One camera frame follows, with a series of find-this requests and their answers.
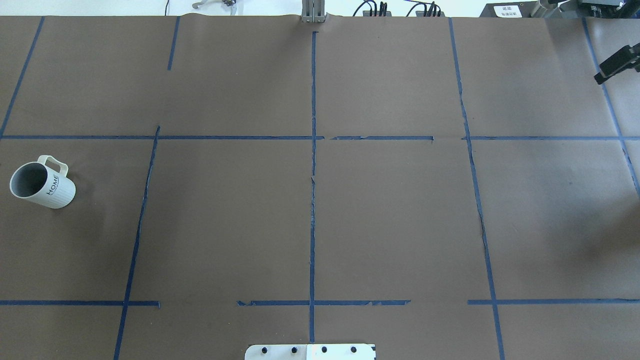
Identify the aluminium frame post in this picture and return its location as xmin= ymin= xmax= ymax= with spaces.
xmin=301 ymin=0 xmax=327 ymax=24

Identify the white ribbed HOME mug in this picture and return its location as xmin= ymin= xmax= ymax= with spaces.
xmin=9 ymin=154 xmax=77 ymax=209

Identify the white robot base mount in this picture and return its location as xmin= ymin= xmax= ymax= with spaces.
xmin=244 ymin=342 xmax=377 ymax=360

